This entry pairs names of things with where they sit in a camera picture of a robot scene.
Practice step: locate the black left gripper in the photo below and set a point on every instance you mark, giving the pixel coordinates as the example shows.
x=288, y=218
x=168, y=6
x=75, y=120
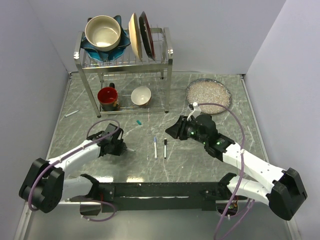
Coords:
x=120, y=149

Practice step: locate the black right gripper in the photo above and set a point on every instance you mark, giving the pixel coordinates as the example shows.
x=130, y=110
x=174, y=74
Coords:
x=177, y=130

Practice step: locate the thin white pen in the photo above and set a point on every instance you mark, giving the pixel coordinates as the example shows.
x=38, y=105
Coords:
x=165, y=142

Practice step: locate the white marker with purple tip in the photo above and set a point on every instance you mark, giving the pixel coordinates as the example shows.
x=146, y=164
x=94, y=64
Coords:
x=155, y=148

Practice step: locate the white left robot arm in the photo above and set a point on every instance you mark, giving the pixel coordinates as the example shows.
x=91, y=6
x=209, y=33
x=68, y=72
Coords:
x=62, y=165

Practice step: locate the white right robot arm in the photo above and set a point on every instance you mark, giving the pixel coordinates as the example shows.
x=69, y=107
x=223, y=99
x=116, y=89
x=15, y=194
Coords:
x=255, y=170

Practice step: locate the grey pen at left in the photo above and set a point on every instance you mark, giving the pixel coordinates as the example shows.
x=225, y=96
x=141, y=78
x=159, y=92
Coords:
x=71, y=113

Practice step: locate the speckled brown plate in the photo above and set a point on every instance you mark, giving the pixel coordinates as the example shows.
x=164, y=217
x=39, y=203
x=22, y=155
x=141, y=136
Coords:
x=207, y=90

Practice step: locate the red and black mug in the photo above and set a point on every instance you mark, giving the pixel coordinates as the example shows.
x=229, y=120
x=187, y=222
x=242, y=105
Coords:
x=108, y=98

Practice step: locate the white ceramic bowl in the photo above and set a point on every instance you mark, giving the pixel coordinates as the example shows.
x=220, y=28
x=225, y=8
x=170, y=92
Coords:
x=141, y=96

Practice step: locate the steel dish rack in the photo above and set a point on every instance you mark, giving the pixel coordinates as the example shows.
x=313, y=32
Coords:
x=127, y=73

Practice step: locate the blue flower-shaped dish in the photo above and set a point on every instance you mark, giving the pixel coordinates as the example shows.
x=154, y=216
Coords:
x=110, y=55

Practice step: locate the cream upright plate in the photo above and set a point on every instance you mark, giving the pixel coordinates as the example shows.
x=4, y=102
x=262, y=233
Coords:
x=134, y=35

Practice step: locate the dark red upright plate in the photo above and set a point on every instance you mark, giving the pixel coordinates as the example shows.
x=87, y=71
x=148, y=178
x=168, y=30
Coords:
x=146, y=35

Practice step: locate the large beige bowl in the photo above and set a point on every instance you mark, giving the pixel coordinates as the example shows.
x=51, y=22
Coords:
x=103, y=32

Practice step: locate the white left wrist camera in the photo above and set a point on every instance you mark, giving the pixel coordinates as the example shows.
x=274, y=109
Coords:
x=116, y=136

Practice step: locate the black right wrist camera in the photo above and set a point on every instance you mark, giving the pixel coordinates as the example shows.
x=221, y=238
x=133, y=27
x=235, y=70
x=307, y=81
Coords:
x=195, y=111

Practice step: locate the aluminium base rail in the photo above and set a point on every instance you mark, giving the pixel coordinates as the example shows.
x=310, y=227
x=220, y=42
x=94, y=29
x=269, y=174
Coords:
x=284, y=198

